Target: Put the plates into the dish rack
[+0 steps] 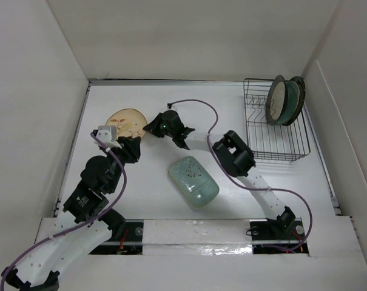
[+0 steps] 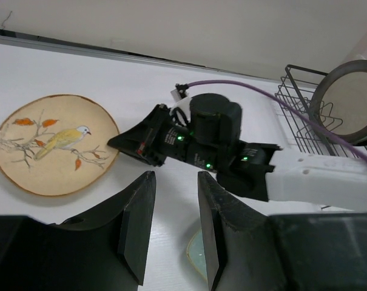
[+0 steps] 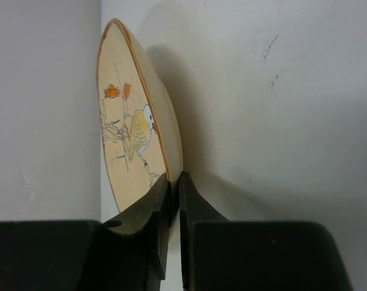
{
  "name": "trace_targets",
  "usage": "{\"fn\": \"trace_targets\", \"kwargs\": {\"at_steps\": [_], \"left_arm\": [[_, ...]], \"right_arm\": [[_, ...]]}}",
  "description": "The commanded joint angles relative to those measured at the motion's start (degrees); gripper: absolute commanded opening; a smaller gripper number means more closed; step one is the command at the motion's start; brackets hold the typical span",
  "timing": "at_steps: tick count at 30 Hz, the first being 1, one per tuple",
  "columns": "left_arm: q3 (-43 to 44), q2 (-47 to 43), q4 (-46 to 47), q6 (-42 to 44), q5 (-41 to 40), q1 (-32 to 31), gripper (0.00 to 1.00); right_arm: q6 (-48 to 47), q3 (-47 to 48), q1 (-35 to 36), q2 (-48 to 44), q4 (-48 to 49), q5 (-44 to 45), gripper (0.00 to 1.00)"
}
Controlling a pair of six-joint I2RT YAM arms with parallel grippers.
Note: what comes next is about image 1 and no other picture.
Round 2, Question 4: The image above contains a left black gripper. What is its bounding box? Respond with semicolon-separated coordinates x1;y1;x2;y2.
103;135;140;192

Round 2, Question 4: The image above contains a tan floral round plate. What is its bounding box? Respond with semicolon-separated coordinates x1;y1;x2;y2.
106;108;147;138

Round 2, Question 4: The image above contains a green rectangular divided plate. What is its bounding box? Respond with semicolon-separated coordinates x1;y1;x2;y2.
167;156;220;212

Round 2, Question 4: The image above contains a grey rimmed cream plate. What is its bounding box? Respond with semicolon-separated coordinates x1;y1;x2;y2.
265;75;288;125

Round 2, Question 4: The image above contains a light blue floral plate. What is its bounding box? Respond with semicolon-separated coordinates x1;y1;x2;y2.
277;81;300;125

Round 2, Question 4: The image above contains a dark patterned rim plate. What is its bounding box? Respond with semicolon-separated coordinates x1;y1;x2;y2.
284;76;306;126

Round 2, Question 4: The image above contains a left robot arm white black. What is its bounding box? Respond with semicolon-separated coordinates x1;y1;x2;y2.
0;130;141;290

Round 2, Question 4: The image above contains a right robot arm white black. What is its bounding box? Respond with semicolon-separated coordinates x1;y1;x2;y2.
143;110;295;238

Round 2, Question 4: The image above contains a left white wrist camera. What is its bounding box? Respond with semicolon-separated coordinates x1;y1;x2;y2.
90;125;122;149

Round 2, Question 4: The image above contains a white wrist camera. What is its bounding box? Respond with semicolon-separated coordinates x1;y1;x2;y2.
167;102;178;111
90;125;122;149

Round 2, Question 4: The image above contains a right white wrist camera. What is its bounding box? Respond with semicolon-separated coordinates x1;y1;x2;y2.
167;102;178;111

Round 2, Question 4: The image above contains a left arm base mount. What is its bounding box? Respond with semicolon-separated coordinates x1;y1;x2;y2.
90;220;144;255

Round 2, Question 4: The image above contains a metal wire dish rack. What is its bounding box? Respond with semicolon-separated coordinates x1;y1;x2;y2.
243;78;311;162

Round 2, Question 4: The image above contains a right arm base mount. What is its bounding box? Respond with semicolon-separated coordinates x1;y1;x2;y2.
246;219;309;255

